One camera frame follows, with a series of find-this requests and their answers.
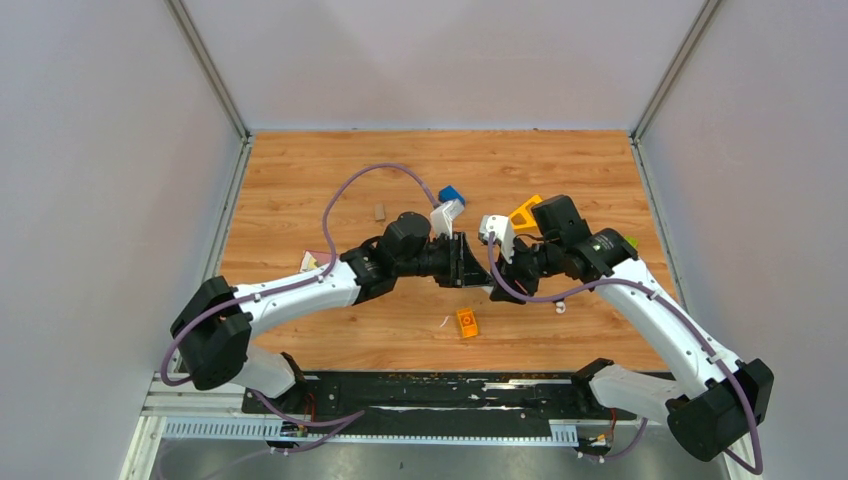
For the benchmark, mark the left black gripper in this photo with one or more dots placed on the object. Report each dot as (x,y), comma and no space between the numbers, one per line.
(464,268)

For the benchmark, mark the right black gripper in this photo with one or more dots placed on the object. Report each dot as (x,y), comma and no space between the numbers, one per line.
(510,275)

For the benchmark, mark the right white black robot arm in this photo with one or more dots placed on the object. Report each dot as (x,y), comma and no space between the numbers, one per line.
(714,402)

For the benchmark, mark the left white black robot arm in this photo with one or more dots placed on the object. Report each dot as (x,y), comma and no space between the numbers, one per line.
(215,329)

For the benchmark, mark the orange toy brick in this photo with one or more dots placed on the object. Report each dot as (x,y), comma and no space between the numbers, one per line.
(467,322)

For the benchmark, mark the yellow triangular plastic part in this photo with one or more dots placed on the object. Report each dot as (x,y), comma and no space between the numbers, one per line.
(522,219)

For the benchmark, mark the blue toy block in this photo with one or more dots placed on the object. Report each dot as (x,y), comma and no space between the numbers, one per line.
(450,193)

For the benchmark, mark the pink card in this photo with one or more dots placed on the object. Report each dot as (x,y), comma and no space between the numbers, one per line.
(315,260)

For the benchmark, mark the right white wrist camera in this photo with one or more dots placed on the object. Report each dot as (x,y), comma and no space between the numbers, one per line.
(498,230)

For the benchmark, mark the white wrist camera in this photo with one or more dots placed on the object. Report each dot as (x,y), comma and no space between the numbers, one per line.
(498,230)
(442,217)

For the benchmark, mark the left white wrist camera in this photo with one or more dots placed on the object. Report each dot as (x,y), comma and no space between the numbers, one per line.
(442,217)

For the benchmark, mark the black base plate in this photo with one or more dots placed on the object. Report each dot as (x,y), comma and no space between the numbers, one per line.
(470,404)

